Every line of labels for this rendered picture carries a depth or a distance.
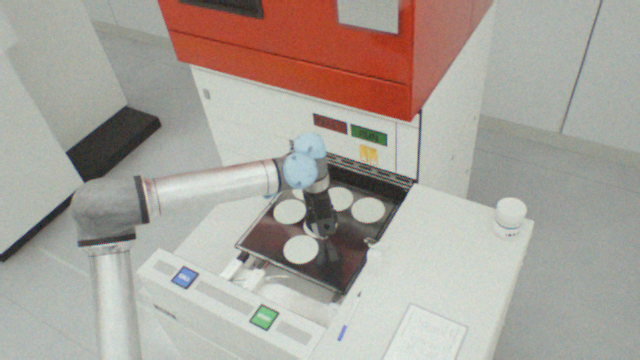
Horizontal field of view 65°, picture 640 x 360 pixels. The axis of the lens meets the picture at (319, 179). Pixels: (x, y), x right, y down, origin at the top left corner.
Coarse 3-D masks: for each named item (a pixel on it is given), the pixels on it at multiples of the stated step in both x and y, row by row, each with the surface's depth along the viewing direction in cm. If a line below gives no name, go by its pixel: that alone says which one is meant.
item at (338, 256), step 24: (288, 192) 162; (360, 192) 159; (264, 216) 156; (384, 216) 151; (264, 240) 149; (288, 240) 148; (336, 240) 146; (360, 240) 145; (288, 264) 142; (312, 264) 141; (336, 264) 140
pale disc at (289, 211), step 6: (282, 204) 158; (288, 204) 158; (294, 204) 158; (300, 204) 158; (276, 210) 157; (282, 210) 157; (288, 210) 156; (294, 210) 156; (300, 210) 156; (276, 216) 155; (282, 216) 155; (288, 216) 155; (294, 216) 154; (300, 216) 154; (282, 222) 153; (288, 222) 153; (294, 222) 153
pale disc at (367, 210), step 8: (360, 200) 156; (368, 200) 156; (376, 200) 156; (352, 208) 154; (360, 208) 154; (368, 208) 154; (376, 208) 153; (384, 208) 153; (360, 216) 152; (368, 216) 151; (376, 216) 151
